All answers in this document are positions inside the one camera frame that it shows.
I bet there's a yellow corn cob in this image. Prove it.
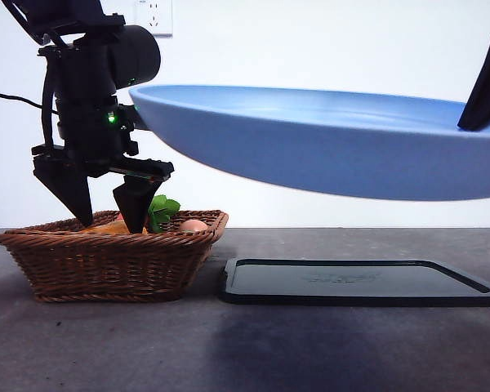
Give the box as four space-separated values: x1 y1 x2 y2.
81 220 149 236

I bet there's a blue round plate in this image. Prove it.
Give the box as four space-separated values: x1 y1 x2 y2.
128 84 490 202

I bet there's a brown wicker basket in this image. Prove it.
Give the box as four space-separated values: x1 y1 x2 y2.
0 209 230 304

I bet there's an orange carrot with green leaves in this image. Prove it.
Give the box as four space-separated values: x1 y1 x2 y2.
114 194 181 234

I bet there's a brown egg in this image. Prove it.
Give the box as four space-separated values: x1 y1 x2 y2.
179 219 210 234

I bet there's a black rectangular tray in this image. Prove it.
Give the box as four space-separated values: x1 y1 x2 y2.
219 257 490 308

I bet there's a thin black cable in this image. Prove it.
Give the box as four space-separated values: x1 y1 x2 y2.
0 87 60 115

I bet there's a white wall socket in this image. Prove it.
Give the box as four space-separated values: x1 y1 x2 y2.
136 0 174 38

